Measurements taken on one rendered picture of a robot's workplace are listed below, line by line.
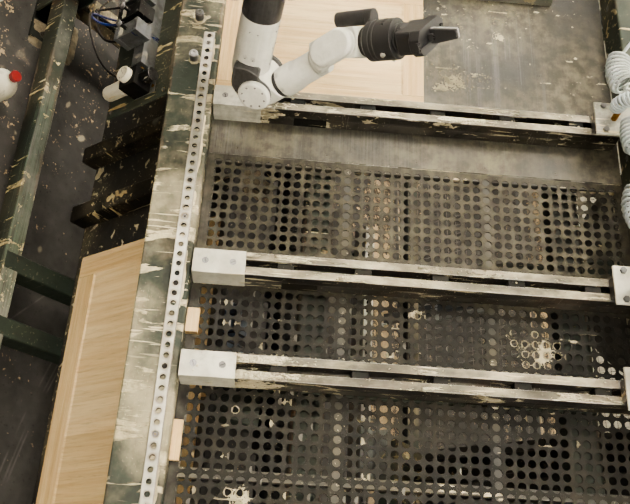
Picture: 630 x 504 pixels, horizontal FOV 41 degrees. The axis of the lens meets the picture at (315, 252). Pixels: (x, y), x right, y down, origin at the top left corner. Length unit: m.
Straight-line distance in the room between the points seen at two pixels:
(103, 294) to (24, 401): 0.46
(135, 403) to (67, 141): 1.43
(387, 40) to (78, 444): 1.34
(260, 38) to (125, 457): 0.96
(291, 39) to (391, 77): 0.30
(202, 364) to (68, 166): 1.36
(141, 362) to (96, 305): 0.63
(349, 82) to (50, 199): 1.17
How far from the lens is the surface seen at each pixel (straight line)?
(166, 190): 2.10
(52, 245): 2.94
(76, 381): 2.48
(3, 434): 2.72
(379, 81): 2.35
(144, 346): 1.94
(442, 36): 1.79
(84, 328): 2.53
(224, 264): 1.97
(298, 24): 2.45
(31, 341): 2.59
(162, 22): 2.49
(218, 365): 1.88
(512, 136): 2.30
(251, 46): 1.93
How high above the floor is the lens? 2.23
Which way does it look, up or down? 33 degrees down
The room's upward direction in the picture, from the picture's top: 75 degrees clockwise
